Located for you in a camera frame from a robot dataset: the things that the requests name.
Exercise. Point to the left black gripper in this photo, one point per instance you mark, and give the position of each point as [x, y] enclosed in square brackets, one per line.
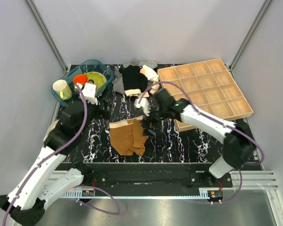
[104, 113]

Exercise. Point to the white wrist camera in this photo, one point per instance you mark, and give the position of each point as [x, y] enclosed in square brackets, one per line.
[89, 91]
[143, 103]

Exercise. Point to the cream white underwear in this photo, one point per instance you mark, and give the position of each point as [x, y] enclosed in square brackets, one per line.
[149, 73]

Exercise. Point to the aluminium front rail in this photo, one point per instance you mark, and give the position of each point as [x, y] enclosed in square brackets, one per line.
[247, 179]

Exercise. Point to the blue transparent plastic bin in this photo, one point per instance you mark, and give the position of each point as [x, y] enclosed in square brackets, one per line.
[85, 67]

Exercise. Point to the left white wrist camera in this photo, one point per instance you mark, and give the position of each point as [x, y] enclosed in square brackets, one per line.
[89, 91]

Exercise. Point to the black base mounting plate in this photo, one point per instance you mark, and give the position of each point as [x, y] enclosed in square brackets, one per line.
[155, 179]

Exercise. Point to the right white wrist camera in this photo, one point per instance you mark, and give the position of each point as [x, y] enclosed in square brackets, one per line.
[143, 103]

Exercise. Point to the yellow-green dotted plate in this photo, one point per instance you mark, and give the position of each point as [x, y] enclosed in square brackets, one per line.
[97, 79]

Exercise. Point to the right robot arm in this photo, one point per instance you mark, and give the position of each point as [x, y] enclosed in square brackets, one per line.
[236, 139]

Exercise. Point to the orange mug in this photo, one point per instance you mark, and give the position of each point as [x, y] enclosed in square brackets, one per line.
[80, 80]

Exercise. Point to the cream yellow mug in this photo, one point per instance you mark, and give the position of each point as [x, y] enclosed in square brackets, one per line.
[62, 88]

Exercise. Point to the wooden compartment tray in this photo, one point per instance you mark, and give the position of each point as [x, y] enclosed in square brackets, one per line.
[209, 85]

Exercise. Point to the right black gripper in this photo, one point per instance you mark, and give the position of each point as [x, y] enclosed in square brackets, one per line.
[147, 131]

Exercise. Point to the brown boxer underwear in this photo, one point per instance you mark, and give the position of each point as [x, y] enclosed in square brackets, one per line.
[126, 137]

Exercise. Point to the striped grey underwear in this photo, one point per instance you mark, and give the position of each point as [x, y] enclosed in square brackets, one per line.
[118, 81]

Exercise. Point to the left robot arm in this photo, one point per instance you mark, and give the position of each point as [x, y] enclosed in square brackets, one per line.
[27, 203]

